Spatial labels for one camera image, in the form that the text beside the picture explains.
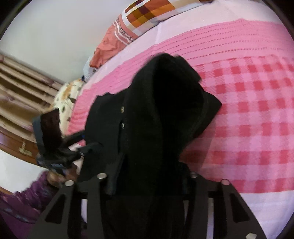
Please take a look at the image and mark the black pants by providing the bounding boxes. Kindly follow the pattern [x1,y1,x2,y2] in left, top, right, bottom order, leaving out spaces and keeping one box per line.
[79,53,222,238]

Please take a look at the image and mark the pink checked bed sheet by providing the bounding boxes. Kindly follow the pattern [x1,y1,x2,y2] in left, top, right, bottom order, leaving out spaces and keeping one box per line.
[67,1,293,238]

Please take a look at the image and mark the left hand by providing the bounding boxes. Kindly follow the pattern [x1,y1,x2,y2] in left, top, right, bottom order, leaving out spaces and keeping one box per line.
[47,164,79,188]

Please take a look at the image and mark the purple sleeve forearm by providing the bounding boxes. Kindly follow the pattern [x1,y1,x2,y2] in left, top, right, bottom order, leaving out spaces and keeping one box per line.
[1,171,59,238]

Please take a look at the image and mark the floral quilt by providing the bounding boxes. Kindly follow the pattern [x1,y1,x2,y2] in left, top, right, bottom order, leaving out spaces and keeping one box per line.
[50,78,85,135]

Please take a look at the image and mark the striped brown curtain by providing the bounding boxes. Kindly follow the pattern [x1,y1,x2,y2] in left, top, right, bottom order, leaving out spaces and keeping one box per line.
[0,54,62,142]

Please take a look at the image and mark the white blue cloth item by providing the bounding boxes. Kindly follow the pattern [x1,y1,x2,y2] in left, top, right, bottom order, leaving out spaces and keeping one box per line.
[82,56,97,82]

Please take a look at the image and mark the brown wooden cabinet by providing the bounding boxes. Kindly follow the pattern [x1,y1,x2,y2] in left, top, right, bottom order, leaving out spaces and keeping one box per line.
[0,127,38,165]

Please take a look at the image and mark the orange plaid pillow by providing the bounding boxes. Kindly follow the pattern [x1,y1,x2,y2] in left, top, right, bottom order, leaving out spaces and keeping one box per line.
[88,0,211,69]

